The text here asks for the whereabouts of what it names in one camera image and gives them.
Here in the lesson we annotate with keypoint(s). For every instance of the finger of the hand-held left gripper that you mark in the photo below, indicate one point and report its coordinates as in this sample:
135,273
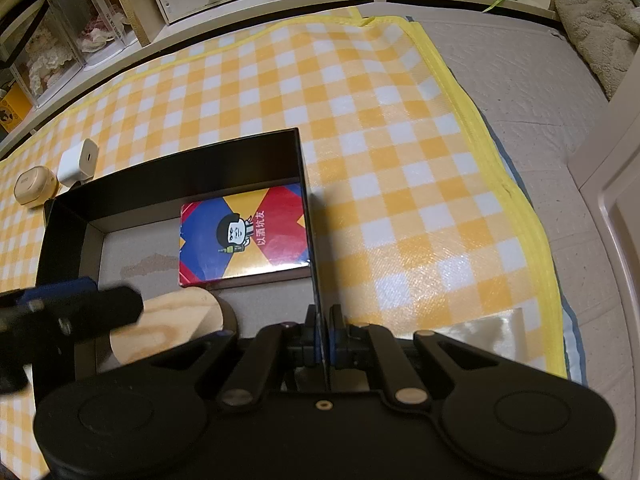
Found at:
60,292

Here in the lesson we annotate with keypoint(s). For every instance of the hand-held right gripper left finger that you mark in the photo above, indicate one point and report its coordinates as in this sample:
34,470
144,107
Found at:
311,342

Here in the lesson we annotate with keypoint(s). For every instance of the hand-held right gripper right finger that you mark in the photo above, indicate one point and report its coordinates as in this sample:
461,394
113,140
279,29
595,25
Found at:
334,342

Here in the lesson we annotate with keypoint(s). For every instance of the beige earbuds case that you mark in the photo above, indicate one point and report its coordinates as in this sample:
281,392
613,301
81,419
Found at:
35,187

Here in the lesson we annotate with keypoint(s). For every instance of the oval wooden case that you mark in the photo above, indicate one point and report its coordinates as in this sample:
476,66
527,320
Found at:
170,322

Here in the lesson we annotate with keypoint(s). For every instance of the colourful card box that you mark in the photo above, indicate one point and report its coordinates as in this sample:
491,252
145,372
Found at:
240,240

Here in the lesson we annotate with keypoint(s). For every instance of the white charger plug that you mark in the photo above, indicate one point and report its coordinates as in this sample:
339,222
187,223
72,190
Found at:
77,162

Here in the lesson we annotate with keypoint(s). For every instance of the black cardboard box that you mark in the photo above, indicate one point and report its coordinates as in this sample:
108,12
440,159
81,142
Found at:
200,160

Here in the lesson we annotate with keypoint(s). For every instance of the yellow cartoon box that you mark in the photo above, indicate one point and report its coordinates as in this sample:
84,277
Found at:
12,110

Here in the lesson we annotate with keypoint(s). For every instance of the yellow checked mat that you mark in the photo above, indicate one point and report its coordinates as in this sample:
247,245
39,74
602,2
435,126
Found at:
400,160

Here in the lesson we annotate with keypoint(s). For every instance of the cream dressed doll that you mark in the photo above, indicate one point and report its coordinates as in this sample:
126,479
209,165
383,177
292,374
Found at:
47,62

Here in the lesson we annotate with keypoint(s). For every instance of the clear case with cream doll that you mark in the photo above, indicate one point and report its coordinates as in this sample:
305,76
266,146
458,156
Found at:
20,65

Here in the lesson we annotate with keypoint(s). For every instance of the blue bed sheet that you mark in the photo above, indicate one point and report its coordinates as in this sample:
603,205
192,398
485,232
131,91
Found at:
571,330

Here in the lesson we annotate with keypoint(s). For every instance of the pink dressed doll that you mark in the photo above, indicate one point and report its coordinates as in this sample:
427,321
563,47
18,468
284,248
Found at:
100,35

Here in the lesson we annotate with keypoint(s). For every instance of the clear case with pink doll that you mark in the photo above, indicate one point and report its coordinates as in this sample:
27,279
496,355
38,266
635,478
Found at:
70,5

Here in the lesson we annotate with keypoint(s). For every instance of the grey quilted pad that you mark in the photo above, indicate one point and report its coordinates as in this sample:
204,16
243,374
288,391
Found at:
525,85

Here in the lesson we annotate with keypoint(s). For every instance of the beige fluffy blanket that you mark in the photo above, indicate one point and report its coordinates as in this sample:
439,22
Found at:
595,25

